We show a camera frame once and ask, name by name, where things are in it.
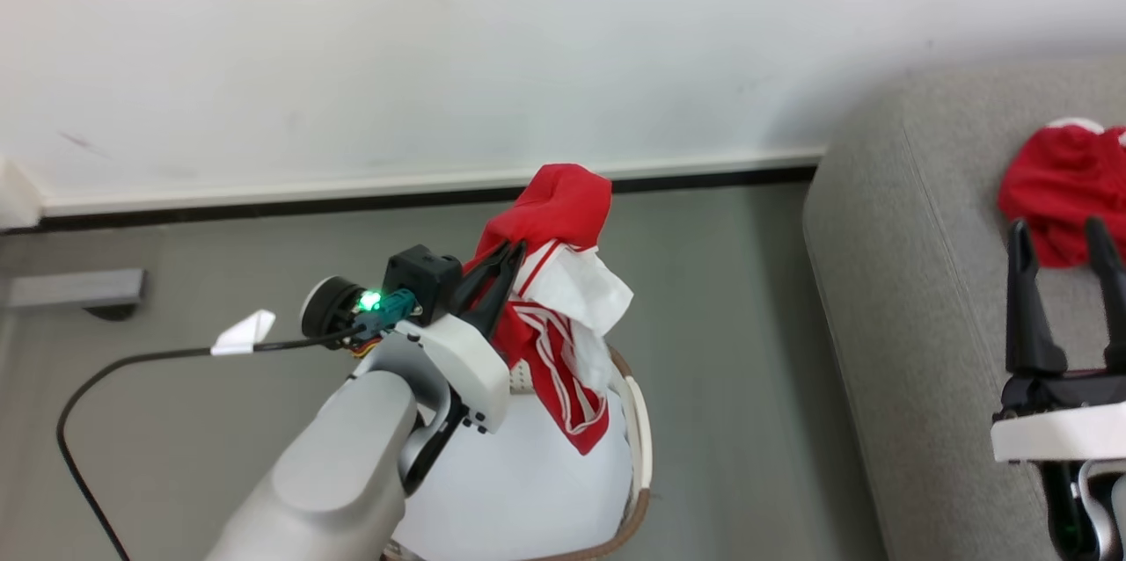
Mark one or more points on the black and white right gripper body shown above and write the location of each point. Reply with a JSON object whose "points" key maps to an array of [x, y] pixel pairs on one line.
{"points": [[1056, 433]]}

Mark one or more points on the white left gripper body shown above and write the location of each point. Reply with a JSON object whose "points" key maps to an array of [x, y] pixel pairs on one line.
{"points": [[462, 359]]}

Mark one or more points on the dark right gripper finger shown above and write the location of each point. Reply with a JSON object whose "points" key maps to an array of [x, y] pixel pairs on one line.
{"points": [[1113, 306], [1025, 315]]}

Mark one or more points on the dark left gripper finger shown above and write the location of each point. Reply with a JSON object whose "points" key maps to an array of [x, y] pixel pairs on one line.
{"points": [[503, 297], [484, 275]]}

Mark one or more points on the red and white striped garment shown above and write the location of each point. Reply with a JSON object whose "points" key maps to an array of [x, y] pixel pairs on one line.
{"points": [[563, 200]]}

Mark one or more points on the plain red garment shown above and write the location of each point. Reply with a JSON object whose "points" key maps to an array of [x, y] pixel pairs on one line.
{"points": [[1064, 183]]}

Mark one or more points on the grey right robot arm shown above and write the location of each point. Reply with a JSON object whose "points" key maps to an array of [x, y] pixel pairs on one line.
{"points": [[1100, 508]]}

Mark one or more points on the white clothing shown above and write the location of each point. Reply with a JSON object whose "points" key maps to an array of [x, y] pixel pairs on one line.
{"points": [[519, 491]]}

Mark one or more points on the white perforated laundry basket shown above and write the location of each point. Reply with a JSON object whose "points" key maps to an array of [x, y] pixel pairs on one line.
{"points": [[639, 429]]}

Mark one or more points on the grey fabric sofa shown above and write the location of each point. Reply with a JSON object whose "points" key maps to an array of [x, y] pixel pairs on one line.
{"points": [[924, 324]]}

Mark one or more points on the white and black baseboard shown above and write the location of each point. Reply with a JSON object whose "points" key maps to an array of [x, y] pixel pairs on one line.
{"points": [[264, 193]]}

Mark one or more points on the grey floor box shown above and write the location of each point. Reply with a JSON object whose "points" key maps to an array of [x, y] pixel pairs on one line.
{"points": [[75, 288]]}

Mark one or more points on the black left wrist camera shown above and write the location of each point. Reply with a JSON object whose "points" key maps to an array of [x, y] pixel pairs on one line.
{"points": [[422, 280]]}

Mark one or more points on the white wall fixture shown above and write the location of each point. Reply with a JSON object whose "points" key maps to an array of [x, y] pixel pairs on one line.
{"points": [[16, 192]]}

